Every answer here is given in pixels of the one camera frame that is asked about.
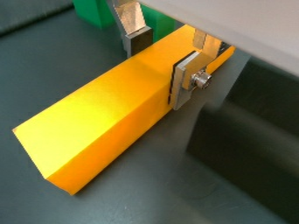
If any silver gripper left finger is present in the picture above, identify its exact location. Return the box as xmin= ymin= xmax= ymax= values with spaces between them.
xmin=107 ymin=0 xmax=153 ymax=58

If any black angled bracket holder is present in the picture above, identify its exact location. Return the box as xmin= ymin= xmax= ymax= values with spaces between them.
xmin=187 ymin=58 xmax=299 ymax=224

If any long yellow block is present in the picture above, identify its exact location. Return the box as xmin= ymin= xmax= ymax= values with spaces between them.
xmin=12 ymin=24 xmax=237 ymax=196

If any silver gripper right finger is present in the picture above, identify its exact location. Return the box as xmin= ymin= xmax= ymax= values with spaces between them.
xmin=168 ymin=30 xmax=231 ymax=110

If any green stepped arch block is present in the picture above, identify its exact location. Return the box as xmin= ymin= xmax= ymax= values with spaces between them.
xmin=72 ymin=0 xmax=175 ymax=42

